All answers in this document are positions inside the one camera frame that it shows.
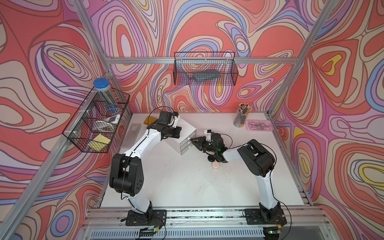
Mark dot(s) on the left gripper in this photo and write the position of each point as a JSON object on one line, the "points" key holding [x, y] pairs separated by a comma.
{"points": [[177, 131]]}

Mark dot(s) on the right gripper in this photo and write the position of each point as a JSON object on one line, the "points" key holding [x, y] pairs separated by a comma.
{"points": [[198, 143]]}

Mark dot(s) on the white drawer cabinet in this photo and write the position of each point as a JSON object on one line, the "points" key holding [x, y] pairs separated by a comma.
{"points": [[183, 143]]}

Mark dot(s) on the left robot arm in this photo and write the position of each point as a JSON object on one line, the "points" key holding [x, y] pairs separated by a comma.
{"points": [[127, 175]]}

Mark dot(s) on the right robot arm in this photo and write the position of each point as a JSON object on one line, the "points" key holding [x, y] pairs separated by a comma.
{"points": [[260, 162]]}

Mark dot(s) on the yellow box on black disc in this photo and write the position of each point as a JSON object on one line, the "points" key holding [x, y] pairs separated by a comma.
{"points": [[149, 120]]}

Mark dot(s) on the black earphone case left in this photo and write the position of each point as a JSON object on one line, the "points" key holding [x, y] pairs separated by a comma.
{"points": [[211, 158]]}

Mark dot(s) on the pink earphone case front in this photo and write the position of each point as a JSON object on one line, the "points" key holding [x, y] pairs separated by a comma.
{"points": [[216, 165]]}

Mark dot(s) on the clear plastic box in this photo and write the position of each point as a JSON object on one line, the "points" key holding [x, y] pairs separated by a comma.
{"points": [[131, 136]]}

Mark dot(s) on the white item in left basket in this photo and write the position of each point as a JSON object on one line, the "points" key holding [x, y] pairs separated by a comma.
{"points": [[113, 120]]}

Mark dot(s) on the mesh pen holder cup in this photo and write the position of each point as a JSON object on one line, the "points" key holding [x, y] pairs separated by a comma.
{"points": [[241, 114]]}

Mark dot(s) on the pink transparent pencil case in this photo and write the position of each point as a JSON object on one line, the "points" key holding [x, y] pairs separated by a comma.
{"points": [[259, 125]]}

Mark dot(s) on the dark object in back basket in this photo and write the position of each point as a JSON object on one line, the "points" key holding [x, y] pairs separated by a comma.
{"points": [[206, 76]]}

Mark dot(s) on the yellow sticky notes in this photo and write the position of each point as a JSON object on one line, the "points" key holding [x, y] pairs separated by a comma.
{"points": [[99, 144]]}

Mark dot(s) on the blue lid pencil jar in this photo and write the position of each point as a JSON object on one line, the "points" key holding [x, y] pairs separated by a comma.
{"points": [[106, 93]]}

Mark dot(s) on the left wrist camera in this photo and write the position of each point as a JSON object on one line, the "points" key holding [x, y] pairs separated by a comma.
{"points": [[168, 118]]}

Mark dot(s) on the black wire basket left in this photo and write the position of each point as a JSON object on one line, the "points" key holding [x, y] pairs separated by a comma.
{"points": [[88, 121]]}

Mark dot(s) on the black wire basket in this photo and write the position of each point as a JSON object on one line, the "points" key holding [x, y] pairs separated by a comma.
{"points": [[187, 63], [88, 121]]}

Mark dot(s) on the black wire basket back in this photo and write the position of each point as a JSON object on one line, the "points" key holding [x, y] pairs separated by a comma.
{"points": [[187, 63]]}

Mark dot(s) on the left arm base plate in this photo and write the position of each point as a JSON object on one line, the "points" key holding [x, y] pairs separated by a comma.
{"points": [[155, 218]]}

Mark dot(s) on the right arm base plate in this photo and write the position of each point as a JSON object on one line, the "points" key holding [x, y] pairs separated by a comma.
{"points": [[264, 217]]}

